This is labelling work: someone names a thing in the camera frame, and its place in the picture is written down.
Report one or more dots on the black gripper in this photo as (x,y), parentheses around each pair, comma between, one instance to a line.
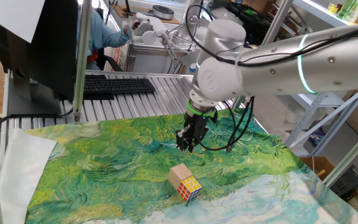
(199,123)

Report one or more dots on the small wooden block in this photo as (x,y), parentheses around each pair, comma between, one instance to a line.
(179,175)

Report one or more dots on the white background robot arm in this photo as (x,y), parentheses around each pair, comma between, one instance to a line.
(154,29)

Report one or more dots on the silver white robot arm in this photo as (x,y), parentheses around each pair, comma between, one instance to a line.
(291,71)

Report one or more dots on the Rubik's cube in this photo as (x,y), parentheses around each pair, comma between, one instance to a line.
(190,188)

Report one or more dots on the Van Gogh print cloth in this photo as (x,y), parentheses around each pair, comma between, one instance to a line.
(104,161)

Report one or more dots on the black keyboard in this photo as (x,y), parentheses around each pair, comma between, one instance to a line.
(117,85)

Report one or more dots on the black office chair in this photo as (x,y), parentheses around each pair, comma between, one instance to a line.
(114,63)

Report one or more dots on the small brown cardboard box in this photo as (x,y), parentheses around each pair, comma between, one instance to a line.
(315,165)

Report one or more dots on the grey laptop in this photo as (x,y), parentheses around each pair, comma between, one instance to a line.
(219,14)

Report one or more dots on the round black grey speaker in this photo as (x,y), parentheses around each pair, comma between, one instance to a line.
(163,12)

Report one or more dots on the black equipment crate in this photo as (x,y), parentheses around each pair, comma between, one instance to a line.
(253,25)

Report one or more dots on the person in blue shirt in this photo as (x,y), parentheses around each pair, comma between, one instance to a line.
(101,34)

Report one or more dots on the black plastic crate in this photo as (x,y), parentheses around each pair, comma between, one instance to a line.
(350,183)

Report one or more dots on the black computer monitor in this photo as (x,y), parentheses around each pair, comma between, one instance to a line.
(51,46)

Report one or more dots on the white metal shelf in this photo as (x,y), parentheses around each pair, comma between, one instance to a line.
(315,7)

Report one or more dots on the small yellow container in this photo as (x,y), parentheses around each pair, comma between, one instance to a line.
(332,8)

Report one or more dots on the green translucent container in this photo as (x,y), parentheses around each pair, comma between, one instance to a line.
(350,9)

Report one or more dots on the white paper sheet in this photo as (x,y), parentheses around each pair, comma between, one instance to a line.
(14,15)

